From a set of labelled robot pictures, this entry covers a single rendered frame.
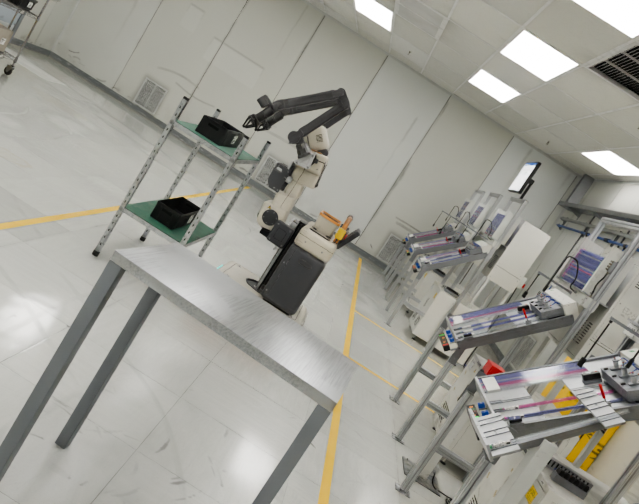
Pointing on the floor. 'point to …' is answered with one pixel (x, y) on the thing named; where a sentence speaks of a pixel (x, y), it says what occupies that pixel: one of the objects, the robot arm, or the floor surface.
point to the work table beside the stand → (330, 359)
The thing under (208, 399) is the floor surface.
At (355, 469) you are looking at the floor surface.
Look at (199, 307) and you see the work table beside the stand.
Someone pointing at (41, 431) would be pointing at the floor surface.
